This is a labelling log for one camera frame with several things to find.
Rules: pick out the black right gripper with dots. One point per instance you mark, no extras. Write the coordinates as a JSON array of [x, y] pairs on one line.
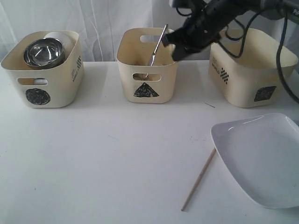
[[203, 25]]

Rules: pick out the steel table knife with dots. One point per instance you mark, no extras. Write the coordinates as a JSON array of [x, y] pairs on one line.
[[154, 54]]

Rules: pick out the white ceramic bowl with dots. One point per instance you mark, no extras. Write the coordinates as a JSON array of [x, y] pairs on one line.
[[64, 39]]

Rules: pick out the stainless steel bowl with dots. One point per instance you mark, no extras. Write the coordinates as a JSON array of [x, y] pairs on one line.
[[44, 54]]

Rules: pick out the steel mug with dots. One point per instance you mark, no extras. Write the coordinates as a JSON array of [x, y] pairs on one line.
[[40, 81]]

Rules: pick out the cream bin with triangle mark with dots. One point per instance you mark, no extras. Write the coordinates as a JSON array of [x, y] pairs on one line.
[[142, 83]]

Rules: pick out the white curtain backdrop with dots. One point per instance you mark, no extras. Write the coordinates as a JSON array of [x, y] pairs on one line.
[[99, 23]]

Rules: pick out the cream bin with square mark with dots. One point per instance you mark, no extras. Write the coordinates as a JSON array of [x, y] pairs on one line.
[[251, 80]]

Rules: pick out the wooden chopstick near plate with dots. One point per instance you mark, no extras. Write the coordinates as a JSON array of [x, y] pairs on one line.
[[198, 180]]

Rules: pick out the cream bin with circle mark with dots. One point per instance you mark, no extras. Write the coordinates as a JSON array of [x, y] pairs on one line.
[[63, 80]]

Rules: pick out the white square plate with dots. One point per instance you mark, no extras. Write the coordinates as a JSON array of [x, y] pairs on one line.
[[262, 155]]

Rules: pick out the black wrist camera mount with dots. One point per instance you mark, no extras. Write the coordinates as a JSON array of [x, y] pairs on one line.
[[182, 3]]

